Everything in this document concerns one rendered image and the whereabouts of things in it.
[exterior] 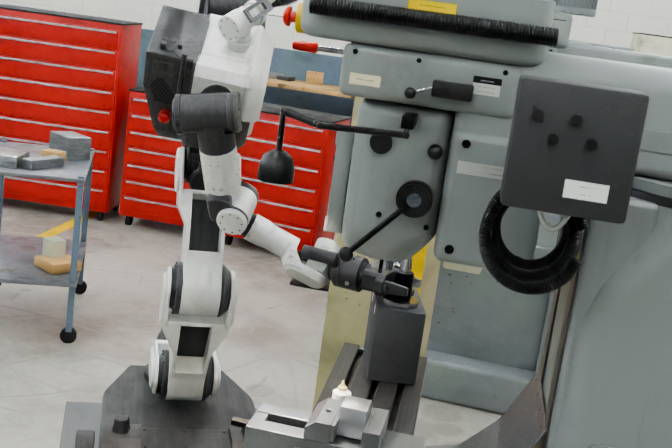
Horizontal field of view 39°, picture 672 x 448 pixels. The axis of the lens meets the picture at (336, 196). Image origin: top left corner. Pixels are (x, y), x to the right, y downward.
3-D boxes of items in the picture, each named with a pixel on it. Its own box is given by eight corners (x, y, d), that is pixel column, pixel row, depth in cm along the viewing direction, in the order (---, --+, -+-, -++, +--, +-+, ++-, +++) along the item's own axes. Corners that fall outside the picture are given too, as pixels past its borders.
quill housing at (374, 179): (333, 257, 188) (355, 96, 182) (348, 235, 208) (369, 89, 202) (429, 274, 186) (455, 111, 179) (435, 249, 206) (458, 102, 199)
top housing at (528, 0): (293, 34, 179) (303, -53, 176) (318, 33, 204) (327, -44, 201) (545, 70, 173) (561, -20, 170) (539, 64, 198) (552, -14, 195)
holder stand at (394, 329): (366, 379, 236) (378, 302, 232) (363, 348, 258) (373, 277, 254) (415, 385, 237) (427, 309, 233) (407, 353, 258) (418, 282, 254)
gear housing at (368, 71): (336, 94, 181) (343, 41, 179) (354, 86, 204) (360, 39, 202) (514, 121, 176) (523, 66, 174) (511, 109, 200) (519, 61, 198)
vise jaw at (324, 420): (302, 438, 184) (305, 419, 184) (316, 413, 196) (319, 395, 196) (332, 444, 183) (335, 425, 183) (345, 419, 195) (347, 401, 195)
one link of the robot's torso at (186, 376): (148, 371, 288) (164, 253, 259) (215, 374, 292) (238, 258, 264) (147, 412, 276) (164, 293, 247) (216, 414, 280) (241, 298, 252)
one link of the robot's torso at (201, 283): (163, 316, 263) (175, 153, 274) (227, 320, 267) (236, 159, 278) (167, 310, 248) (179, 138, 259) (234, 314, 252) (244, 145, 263)
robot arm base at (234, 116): (175, 148, 223) (169, 102, 219) (182, 128, 235) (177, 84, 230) (239, 145, 223) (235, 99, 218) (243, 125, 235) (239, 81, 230)
